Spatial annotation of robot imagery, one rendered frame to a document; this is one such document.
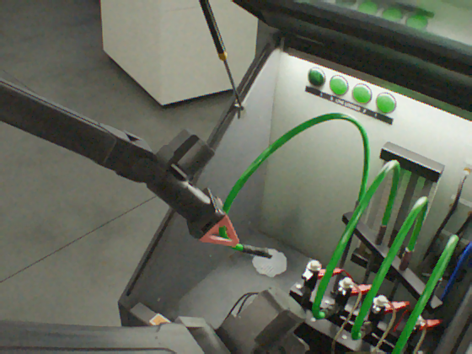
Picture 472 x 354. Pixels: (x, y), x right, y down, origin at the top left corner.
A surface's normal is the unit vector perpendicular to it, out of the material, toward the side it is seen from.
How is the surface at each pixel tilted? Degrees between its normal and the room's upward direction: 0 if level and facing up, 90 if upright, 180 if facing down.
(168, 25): 90
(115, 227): 0
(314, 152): 90
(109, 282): 0
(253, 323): 42
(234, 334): 46
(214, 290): 0
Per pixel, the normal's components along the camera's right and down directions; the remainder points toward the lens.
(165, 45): 0.55, 0.52
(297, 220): -0.60, 0.44
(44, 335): 0.59, -0.79
